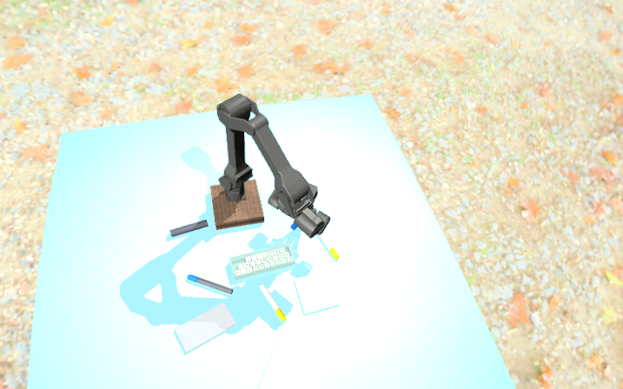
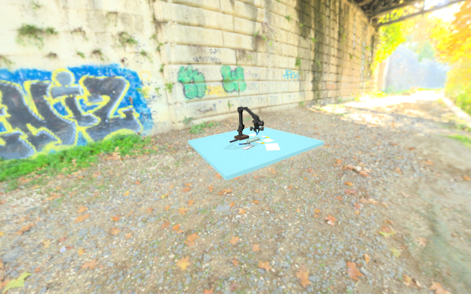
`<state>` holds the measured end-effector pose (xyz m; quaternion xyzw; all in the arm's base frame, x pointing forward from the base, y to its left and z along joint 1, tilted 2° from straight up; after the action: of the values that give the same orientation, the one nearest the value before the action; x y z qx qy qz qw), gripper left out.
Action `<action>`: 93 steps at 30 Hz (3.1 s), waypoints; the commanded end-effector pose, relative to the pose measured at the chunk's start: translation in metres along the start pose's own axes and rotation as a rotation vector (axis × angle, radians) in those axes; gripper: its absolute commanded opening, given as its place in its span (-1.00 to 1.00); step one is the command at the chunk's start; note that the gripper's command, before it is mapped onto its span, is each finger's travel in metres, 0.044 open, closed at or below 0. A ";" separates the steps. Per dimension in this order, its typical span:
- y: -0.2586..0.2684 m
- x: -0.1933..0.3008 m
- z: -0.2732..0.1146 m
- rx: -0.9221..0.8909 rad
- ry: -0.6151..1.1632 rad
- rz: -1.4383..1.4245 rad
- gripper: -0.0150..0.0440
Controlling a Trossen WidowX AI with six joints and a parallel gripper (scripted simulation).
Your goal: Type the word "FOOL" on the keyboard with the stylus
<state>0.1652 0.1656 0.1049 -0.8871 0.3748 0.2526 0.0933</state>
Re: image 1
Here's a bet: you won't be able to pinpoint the white keyboard with letter keys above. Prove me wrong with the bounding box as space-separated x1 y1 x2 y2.
229 243 295 280

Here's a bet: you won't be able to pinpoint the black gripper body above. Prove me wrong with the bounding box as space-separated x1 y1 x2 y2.
268 189 331 235

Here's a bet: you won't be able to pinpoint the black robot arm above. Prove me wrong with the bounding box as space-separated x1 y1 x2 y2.
216 94 325 239

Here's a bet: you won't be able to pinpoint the black stylus with blue tip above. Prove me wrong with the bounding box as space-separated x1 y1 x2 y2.
187 275 233 294

